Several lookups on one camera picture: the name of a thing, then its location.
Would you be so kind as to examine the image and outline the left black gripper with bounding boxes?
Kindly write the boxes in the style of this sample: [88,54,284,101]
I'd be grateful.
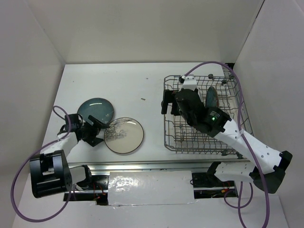
[77,115,109,147]

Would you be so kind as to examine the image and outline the cream plate tree pattern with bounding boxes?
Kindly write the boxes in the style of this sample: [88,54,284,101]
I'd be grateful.
[104,117,144,154]

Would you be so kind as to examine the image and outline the dark teal plate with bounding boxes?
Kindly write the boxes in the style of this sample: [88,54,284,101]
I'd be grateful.
[205,86,219,108]

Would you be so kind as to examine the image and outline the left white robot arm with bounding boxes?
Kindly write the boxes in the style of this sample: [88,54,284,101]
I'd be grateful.
[29,114,109,198]

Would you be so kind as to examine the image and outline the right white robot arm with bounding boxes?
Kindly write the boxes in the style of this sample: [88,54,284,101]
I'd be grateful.
[161,89,293,194]

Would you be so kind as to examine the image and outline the teal plate white flowers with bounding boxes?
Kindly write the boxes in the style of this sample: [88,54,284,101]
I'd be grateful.
[77,98,114,125]

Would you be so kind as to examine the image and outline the grey wire dish rack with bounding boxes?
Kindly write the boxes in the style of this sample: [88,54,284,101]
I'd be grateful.
[163,74,253,159]

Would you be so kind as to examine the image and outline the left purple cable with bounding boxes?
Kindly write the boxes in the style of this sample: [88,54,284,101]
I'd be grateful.
[10,105,79,221]

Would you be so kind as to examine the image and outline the purple cable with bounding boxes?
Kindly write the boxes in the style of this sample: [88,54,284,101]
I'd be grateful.
[186,61,270,228]
[10,105,79,221]

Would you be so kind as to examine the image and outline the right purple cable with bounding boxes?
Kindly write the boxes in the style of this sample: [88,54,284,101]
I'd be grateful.
[186,61,270,228]

